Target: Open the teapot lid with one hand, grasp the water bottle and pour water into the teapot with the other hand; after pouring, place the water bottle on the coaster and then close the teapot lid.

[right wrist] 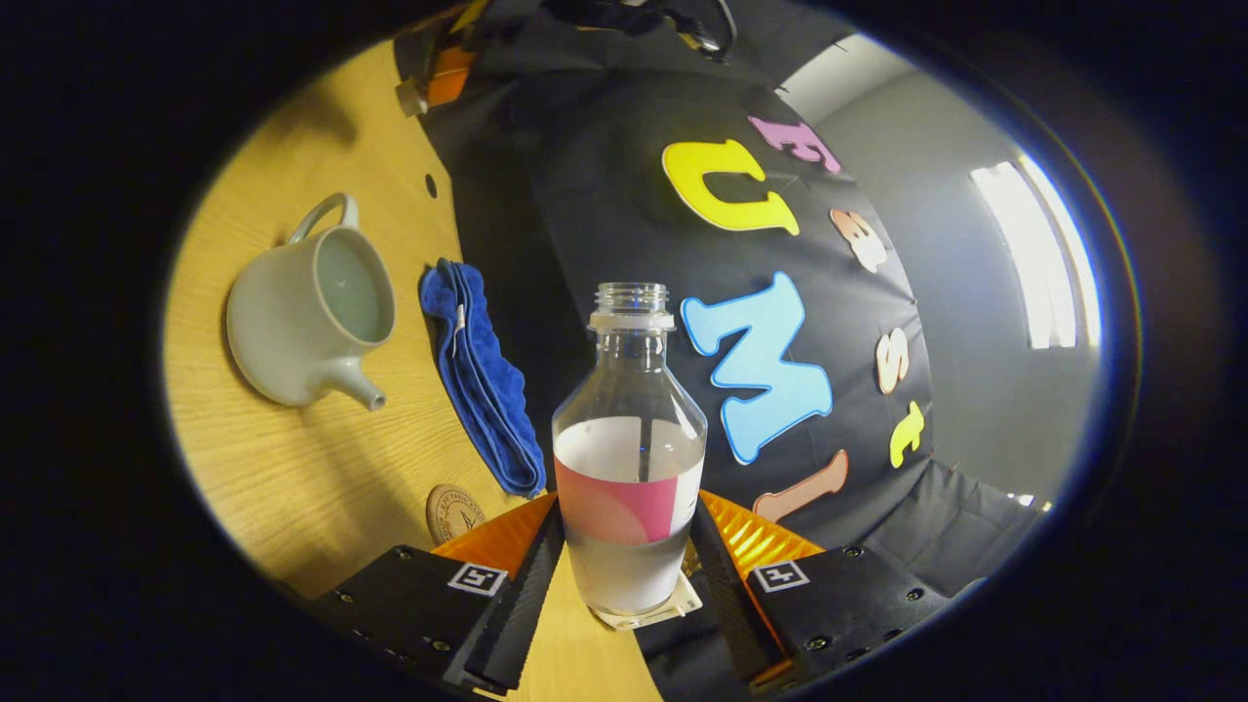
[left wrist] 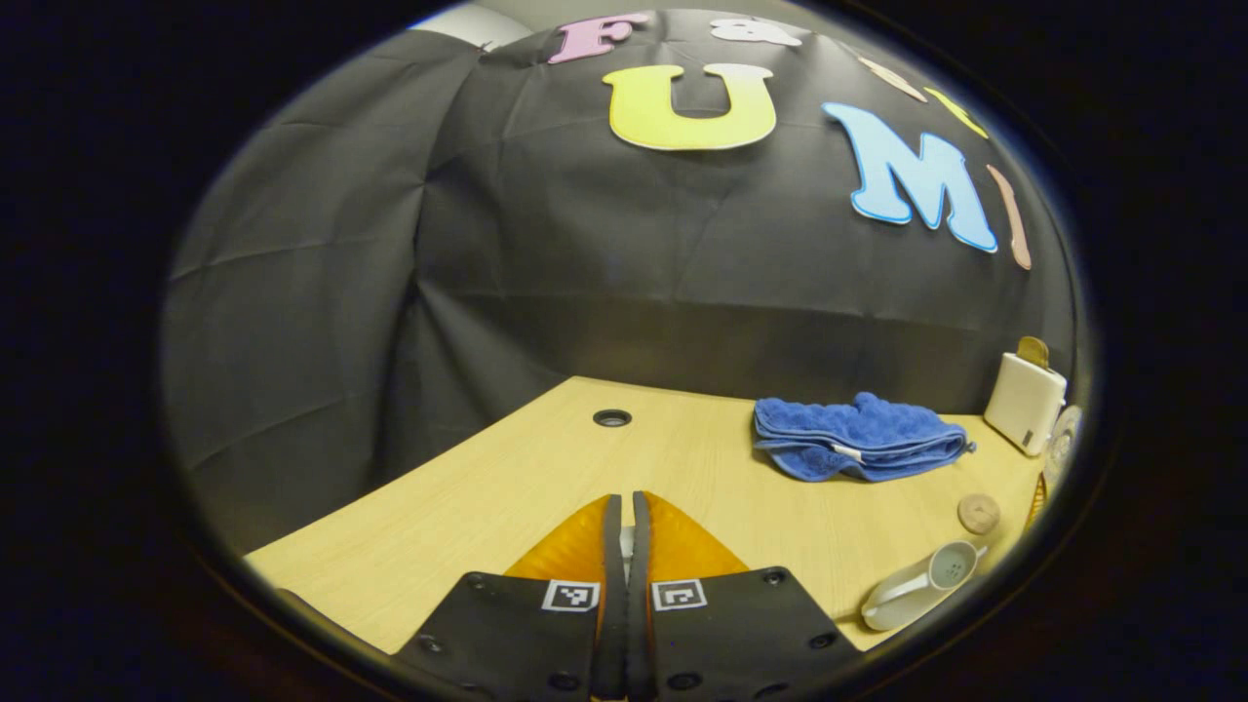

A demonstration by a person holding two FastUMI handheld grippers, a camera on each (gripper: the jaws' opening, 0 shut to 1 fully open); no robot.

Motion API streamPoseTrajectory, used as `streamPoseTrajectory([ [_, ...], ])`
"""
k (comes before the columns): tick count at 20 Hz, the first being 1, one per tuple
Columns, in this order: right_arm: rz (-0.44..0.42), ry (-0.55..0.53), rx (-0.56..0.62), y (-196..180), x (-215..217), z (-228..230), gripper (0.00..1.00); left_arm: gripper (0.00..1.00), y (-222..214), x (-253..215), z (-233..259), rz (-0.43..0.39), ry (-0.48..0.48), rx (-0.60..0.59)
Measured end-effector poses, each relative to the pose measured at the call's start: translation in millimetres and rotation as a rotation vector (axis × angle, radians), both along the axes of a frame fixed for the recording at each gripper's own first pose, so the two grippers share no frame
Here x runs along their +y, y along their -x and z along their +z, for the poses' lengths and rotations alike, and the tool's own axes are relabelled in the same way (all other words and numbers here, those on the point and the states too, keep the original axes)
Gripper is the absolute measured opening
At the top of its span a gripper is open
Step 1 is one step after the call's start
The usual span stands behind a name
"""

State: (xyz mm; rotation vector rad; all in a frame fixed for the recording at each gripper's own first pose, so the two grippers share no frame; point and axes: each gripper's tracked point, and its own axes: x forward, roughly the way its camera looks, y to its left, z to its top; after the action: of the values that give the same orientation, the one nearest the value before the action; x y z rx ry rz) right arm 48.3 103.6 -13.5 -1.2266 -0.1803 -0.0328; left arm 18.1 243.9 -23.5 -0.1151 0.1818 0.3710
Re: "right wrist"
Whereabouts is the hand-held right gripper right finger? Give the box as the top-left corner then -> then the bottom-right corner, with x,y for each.
687,490 -> 952,688

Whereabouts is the clear water bottle pink label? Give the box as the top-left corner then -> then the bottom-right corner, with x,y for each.
552,283 -> 708,630

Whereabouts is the blue folded towel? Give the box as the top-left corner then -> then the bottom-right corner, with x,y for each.
419,257 -> 548,499

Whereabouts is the ceiling light panel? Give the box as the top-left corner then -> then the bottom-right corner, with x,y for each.
970,156 -> 1103,350

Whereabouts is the black backdrop cloth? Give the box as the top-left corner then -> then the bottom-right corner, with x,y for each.
417,0 -> 1049,702

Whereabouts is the white ceramic teacup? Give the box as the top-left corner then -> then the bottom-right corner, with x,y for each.
226,193 -> 398,411

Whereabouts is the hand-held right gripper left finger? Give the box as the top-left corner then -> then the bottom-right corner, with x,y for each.
312,492 -> 566,695

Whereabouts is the round wooden coaster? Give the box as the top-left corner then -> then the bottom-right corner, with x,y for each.
426,484 -> 487,545

